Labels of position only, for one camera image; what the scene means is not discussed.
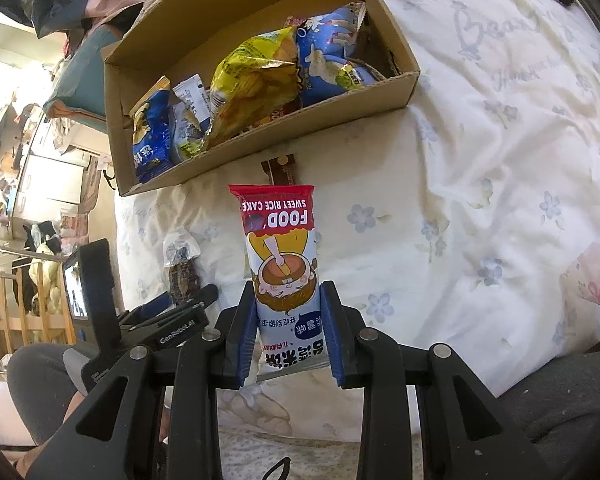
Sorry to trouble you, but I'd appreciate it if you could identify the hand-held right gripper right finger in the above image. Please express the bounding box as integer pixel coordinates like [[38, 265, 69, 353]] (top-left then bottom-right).
[[317, 280, 546, 480]]

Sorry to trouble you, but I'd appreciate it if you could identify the teal cushion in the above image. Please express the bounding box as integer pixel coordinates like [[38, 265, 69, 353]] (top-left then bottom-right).
[[42, 25, 123, 133]]

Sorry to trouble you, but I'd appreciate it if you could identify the blue popcorn snack packet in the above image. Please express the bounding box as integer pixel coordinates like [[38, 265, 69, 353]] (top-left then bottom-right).
[[285, 2, 388, 108]]

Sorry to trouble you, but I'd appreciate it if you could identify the brown cardboard box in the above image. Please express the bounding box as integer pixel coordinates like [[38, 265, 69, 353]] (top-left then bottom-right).
[[102, 0, 421, 197]]

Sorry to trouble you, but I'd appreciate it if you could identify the yellow chip packet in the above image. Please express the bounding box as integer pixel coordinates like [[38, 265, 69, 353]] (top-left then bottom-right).
[[202, 25, 301, 151]]

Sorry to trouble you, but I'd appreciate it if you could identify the clear packet of dark snack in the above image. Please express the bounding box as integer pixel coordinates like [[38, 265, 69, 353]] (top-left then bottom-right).
[[162, 227, 203, 306]]

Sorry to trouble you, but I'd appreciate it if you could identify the person's right leg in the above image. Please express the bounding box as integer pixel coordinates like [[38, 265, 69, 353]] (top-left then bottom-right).
[[500, 345, 600, 471]]

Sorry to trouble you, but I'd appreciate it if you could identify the white cabinet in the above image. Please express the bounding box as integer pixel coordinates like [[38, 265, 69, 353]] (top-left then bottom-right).
[[10, 105, 105, 241]]

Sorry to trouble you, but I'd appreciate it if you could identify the wooden chair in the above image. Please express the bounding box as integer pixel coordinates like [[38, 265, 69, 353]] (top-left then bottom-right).
[[0, 242, 78, 376]]

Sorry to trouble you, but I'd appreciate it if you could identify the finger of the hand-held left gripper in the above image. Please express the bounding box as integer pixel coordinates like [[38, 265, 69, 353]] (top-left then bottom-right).
[[121, 291, 175, 326], [167, 283, 219, 317]]

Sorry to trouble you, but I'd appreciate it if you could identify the small brown snack bar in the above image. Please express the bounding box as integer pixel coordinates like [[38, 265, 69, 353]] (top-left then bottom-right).
[[261, 154, 297, 187]]

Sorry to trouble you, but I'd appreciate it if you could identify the person's left leg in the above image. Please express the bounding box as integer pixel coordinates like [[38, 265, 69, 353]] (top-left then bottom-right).
[[7, 344, 100, 446]]

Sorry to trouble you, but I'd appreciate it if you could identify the white floral bed sheet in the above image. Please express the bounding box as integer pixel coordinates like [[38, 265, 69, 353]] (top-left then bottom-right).
[[114, 0, 600, 441]]

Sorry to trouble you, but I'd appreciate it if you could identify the red silver foil snack packet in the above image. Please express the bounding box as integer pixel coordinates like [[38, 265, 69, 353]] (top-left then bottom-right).
[[170, 102, 208, 163]]

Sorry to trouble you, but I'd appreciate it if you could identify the cartoon girl rice cake packet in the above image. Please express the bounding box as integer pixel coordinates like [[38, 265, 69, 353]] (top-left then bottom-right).
[[228, 183, 325, 386]]

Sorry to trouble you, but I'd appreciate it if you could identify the black and cream garment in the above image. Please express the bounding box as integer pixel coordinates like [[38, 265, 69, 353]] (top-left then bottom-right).
[[12, 220, 65, 316]]

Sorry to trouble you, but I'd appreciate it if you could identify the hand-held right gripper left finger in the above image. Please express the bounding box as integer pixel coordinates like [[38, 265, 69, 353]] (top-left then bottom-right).
[[24, 280, 261, 480]]

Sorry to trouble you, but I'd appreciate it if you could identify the person's leg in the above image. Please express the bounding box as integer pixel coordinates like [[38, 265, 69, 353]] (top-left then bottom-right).
[[500, 345, 600, 471], [7, 344, 100, 446]]

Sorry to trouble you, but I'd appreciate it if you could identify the blue cartoon snack packet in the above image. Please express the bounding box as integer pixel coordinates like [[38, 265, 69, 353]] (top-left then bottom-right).
[[130, 77, 173, 184]]

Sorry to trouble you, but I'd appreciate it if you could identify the pink bow print pillow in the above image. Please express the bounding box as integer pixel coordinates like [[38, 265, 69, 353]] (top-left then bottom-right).
[[562, 232, 600, 346]]

